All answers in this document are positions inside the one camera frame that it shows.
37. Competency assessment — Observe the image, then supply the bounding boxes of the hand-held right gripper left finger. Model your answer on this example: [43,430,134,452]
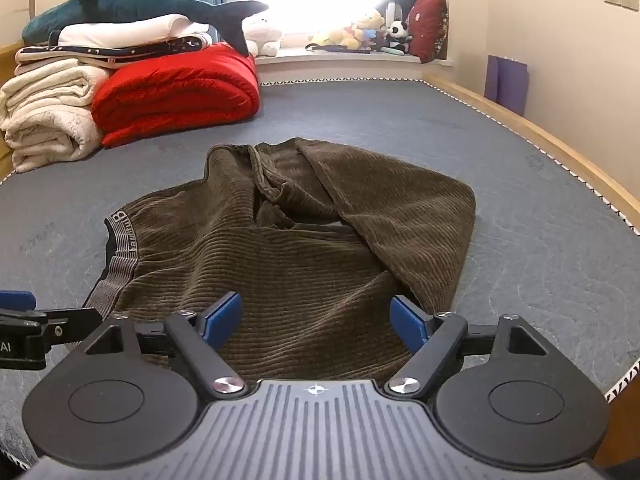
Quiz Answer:
[82,291,246,402]

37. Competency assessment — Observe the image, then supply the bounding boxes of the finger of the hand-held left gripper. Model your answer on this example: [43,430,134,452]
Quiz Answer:
[30,307,104,348]
[0,290,37,313]

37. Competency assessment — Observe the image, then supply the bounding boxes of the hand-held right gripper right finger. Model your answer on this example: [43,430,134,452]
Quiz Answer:
[384,296,551,401]

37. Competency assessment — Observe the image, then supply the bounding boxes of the brown corduroy pants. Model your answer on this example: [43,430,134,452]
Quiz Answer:
[82,137,477,386]

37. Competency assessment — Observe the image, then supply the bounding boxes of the grey quilted mattress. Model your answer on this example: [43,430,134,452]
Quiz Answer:
[0,80,640,463]

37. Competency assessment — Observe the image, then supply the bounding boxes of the cream folded blanket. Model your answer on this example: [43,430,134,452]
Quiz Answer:
[0,57,113,173]

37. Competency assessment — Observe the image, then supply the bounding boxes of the red folded quilt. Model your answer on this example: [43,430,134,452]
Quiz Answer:
[91,42,262,148]

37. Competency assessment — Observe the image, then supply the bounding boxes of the dark star-patterned folded blanket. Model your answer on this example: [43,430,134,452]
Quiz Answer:
[15,32,216,68]

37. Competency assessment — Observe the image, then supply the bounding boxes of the white plush toy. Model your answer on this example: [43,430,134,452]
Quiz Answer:
[243,15,283,56]

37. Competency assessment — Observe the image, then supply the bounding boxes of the panda plush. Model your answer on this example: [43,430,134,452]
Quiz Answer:
[385,20,413,43]

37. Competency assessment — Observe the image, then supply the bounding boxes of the white folded blanket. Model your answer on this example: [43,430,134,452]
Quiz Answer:
[50,12,211,46]

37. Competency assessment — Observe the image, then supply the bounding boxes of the yellow plush toy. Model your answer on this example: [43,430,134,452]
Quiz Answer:
[310,30,358,48]

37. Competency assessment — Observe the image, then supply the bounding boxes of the dark red cushion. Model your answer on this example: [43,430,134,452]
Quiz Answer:
[406,0,449,64]

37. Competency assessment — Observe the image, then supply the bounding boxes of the yellow bear plush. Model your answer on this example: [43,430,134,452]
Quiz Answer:
[352,10,386,43]

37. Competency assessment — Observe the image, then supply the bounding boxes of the teal shark plush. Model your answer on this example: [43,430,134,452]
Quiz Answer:
[21,0,271,56]

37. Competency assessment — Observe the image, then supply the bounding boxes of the black strap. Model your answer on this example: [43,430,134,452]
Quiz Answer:
[305,44,373,54]

